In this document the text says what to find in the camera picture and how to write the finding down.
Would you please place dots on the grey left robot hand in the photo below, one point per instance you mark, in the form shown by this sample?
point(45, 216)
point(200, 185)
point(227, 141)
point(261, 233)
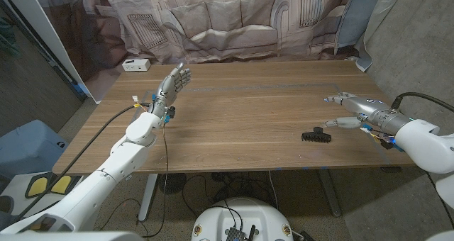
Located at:
point(170, 88)

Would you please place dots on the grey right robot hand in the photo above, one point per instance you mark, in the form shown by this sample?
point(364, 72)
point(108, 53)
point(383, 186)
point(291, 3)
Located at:
point(369, 108)

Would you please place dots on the black claw hair clip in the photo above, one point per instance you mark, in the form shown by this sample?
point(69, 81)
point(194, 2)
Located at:
point(316, 137)

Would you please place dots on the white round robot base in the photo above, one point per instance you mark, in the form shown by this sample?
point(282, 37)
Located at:
point(248, 216)

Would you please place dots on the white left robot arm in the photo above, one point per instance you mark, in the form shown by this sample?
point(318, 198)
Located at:
point(124, 159)

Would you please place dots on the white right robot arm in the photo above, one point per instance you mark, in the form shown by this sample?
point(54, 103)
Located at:
point(425, 145)

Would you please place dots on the white power strip box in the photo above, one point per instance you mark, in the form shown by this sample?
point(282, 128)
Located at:
point(136, 65)

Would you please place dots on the printed living room backdrop cloth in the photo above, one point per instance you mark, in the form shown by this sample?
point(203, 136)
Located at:
point(230, 21)

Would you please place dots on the grey table leg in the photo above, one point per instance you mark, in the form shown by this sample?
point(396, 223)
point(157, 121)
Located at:
point(328, 191)

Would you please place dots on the black round floor disc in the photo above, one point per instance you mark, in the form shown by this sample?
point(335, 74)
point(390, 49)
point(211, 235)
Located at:
point(172, 183)

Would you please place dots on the white table leg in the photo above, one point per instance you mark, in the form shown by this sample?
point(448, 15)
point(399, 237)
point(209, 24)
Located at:
point(147, 198)

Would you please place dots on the yellow black foot pad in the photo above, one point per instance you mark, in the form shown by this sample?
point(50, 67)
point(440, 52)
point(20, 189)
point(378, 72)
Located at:
point(62, 185)
point(37, 186)

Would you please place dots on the white partition board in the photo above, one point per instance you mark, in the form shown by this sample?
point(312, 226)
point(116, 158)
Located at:
point(40, 21)

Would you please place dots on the blue grey plastic bin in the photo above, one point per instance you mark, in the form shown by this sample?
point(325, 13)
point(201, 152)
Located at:
point(28, 149)

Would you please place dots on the black device with antenna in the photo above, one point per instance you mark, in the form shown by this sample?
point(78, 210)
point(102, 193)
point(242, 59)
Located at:
point(236, 234)

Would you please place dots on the white floor platform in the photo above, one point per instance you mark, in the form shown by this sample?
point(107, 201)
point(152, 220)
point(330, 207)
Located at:
point(14, 188)

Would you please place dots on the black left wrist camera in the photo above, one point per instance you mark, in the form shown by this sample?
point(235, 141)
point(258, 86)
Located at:
point(171, 112)

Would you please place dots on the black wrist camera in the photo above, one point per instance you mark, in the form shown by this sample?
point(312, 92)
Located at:
point(387, 144)
point(171, 112)

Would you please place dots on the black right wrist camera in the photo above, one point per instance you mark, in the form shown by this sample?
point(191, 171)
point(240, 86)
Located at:
point(387, 144)

